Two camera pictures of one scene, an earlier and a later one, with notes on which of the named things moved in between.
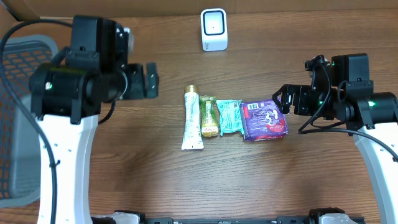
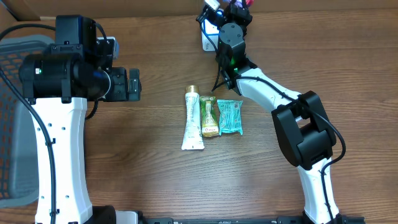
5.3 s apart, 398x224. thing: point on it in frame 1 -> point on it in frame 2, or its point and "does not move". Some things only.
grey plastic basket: [20, 136] does not move
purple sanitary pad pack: [262, 120] -> [238, 3]
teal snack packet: [230, 115] does not move
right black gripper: [301, 93] -> [245, 19]
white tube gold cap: [192, 139] does not move
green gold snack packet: [209, 116] does not move
